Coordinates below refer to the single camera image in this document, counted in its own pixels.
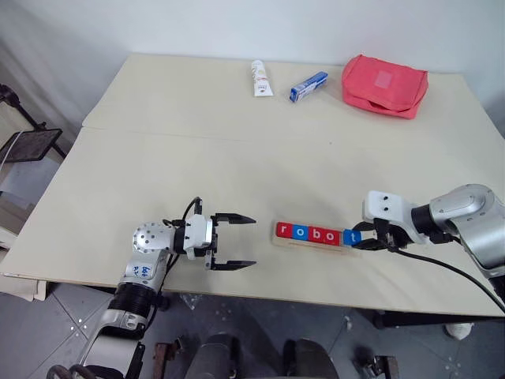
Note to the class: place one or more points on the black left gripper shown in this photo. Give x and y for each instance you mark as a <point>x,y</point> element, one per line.
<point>215,241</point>

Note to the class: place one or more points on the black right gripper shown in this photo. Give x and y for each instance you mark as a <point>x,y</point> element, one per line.
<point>390,237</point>

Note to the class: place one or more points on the blue letter t block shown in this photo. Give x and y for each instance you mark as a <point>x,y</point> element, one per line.
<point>352,237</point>

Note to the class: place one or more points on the red letter o block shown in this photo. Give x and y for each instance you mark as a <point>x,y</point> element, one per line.
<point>332,236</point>

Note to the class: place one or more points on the red letter b block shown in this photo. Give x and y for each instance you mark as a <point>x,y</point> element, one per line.
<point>315,233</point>

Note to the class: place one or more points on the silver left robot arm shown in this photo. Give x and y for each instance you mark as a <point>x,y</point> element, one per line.
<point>138,268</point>

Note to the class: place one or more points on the red letter r block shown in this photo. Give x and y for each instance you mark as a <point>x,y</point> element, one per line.
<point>284,230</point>

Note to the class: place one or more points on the wooden letter tray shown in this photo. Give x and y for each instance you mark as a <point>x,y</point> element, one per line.
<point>311,248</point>

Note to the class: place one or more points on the blue letter o block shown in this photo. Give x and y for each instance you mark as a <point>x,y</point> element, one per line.
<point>300,232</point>

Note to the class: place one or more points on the white shoe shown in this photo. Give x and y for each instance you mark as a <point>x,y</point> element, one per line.
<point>459,331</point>

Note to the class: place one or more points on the pink fabric pouch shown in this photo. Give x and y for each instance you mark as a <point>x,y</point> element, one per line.
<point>382,85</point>

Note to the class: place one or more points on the blue white toothpaste box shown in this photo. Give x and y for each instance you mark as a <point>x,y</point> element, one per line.
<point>309,87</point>

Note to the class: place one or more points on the white cream tube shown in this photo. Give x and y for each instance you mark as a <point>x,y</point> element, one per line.
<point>261,81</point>

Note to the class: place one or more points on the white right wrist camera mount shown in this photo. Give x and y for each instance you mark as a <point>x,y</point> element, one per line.
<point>384,209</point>

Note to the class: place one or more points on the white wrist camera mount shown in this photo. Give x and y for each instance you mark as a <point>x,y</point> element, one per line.
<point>384,209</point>
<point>197,237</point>

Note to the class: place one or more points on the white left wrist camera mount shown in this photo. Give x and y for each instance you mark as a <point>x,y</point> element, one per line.
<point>197,237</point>

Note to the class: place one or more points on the black table frame bar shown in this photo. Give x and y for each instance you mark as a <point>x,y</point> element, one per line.
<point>434,319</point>

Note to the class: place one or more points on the rusty metal bracket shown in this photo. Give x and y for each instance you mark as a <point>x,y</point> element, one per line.
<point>386,367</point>
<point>163,351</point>

